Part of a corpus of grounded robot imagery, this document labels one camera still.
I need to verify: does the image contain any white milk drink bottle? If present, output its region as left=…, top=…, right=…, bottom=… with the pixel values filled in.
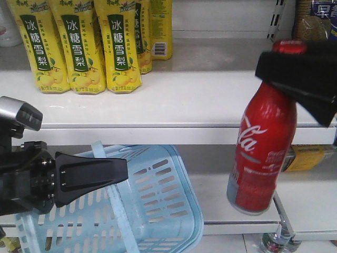
left=1, top=1, right=22, bottom=47

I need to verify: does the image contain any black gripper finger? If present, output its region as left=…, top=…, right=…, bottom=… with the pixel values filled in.
left=54, top=152, right=128, bottom=207
left=255, top=41, right=336, bottom=128

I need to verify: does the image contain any white shelf unit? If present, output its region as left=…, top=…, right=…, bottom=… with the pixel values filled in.
left=0, top=0, right=337, bottom=253

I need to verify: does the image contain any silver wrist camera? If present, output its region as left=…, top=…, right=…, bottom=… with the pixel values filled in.
left=1, top=96, right=43, bottom=131

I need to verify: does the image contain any red aluminium coke bottle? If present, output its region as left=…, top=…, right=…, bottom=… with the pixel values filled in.
left=226, top=41, right=306, bottom=216

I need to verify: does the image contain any light blue plastic basket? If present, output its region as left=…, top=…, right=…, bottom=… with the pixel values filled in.
left=14, top=144, right=204, bottom=252

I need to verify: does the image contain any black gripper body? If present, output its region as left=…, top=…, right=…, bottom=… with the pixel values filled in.
left=1, top=141, right=55, bottom=216

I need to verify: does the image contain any biscuit packet blue label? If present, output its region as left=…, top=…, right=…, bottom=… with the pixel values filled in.
left=292, top=0, right=336, bottom=41

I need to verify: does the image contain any boxed snack yellow label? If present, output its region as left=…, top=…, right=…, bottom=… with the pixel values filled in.
left=281, top=144, right=336, bottom=172

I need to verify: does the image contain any clear glass jar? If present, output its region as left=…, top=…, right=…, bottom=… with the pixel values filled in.
left=260, top=225, right=302, bottom=253

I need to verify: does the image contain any yellow pear drink bottle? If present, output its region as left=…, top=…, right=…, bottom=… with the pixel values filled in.
left=94, top=1, right=142, bottom=94
left=135, top=1, right=152, bottom=75
left=150, top=0, right=173, bottom=60
left=6, top=1, right=71, bottom=94
left=48, top=1, right=106, bottom=94

